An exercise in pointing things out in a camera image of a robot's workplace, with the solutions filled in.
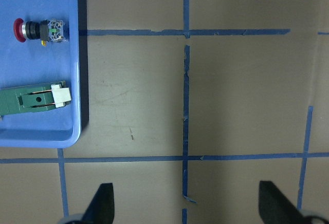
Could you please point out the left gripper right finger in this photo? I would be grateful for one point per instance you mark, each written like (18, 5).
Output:
(275, 207)

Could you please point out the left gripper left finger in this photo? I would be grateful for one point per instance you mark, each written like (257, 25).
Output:
(101, 208)

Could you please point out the red emergency stop button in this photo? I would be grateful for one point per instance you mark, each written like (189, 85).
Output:
(47, 31)

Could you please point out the blue plastic tray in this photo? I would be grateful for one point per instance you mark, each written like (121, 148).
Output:
(31, 63)

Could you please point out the green white switch part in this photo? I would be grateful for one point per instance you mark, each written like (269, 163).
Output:
(34, 98)

